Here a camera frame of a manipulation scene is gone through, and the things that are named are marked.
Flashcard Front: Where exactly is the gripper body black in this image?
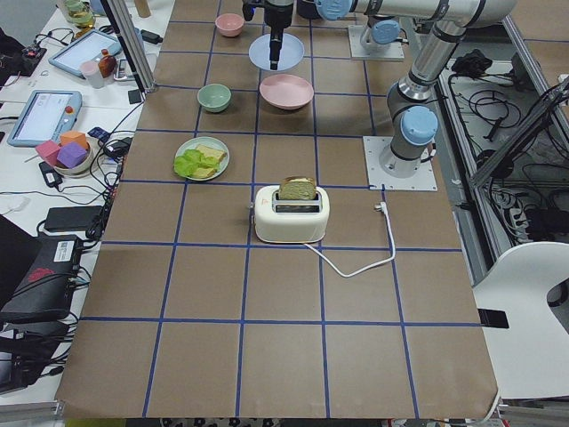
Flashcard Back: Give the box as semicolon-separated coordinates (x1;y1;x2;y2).
242;0;294;32

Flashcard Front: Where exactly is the blue plate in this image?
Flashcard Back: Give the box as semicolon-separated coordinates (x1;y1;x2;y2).
248;33;304;71

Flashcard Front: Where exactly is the pink plate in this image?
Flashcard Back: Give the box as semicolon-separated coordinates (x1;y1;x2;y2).
259;74;314;110

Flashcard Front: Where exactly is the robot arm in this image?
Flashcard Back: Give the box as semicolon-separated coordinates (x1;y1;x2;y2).
316;0;516;81
388;20;466;162

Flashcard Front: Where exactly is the pink bowl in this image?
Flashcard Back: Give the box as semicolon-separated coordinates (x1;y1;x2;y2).
215;13;244;37

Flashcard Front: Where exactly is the green bowl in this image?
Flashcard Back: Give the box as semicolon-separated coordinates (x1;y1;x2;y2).
197;84;232;113

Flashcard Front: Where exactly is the black power adapter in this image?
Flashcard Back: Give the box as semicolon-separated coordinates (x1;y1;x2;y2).
140;29;163;44

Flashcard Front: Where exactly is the bread slice on plate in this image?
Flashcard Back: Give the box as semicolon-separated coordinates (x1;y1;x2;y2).
191;144;227;179

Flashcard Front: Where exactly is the green plate with food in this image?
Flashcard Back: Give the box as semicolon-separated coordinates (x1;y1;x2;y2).
174;136;229;181

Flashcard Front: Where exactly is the lettuce leaf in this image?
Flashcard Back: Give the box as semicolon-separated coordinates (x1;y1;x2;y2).
173;149;204;177

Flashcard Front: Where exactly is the toast slice in toaster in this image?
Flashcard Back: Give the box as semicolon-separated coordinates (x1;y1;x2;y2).
278;176;317;200

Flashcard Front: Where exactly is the brown bottle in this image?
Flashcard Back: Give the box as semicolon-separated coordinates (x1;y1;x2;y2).
98;49;116;78

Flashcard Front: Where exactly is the white toaster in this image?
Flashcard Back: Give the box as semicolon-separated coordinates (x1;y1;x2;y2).
253;185;330;244

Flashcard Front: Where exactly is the far teach pendant tablet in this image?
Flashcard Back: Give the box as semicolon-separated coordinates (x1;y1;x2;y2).
48;29;122;78

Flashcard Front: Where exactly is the teach pendant tablet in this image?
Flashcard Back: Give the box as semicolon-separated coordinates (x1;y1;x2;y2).
48;29;122;78
7;90;83;147

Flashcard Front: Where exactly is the pink cup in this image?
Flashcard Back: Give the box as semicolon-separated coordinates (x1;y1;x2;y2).
79;60;104;89

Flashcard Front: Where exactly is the bowl of foam cubes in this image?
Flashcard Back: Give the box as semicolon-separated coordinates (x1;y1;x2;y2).
36;131;94;177

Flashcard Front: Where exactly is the near teach pendant tablet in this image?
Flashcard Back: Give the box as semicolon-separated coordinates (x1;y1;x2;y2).
7;90;83;147

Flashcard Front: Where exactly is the white chair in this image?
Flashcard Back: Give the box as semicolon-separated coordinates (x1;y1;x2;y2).
474;242;568;399

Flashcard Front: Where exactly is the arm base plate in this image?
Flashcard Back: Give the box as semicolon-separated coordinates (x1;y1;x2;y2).
349;25;405;61
363;136;437;191

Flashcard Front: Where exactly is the aluminium frame post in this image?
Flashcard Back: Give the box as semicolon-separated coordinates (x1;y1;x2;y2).
101;0;156;93

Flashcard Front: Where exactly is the white toaster power cord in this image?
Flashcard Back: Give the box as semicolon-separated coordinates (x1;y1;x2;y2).
303;202;397;278

